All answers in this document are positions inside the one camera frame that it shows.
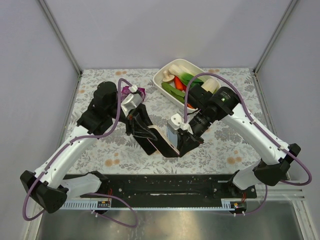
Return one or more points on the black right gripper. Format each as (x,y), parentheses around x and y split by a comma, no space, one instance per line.
(188,136)

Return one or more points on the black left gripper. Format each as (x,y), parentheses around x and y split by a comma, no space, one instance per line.
(133,122)

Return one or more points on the black smartphone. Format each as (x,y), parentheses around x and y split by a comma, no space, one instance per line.
(162,143)

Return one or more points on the black phone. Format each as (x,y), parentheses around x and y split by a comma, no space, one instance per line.
(146,145)

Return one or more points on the light blue phone case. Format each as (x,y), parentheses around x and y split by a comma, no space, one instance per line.
(172,137)

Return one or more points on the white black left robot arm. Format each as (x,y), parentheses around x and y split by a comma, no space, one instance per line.
(46,185)

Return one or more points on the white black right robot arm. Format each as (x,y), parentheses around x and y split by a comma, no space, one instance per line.
(225,105)

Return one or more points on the floral table cloth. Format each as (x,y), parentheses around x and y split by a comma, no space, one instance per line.
(222,152)

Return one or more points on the green toy pea pod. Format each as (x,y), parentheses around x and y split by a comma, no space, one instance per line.
(168,88)

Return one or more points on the toy mushroom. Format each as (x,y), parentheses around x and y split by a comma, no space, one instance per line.
(167,77)

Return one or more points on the toy carrot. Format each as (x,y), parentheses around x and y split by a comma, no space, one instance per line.
(178,83)

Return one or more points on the white plastic basin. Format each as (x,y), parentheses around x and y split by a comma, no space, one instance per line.
(159,76)

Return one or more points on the toy bok choy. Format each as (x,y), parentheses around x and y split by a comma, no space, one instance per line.
(182,73)

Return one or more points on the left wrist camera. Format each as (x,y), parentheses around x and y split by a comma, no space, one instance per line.
(132,101)

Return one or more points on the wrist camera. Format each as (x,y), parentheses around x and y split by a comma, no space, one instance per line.
(132,101)
(176,122)

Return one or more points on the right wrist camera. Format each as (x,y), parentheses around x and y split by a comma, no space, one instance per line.
(176,122)

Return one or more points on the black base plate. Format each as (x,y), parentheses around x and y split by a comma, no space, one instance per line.
(173,186)

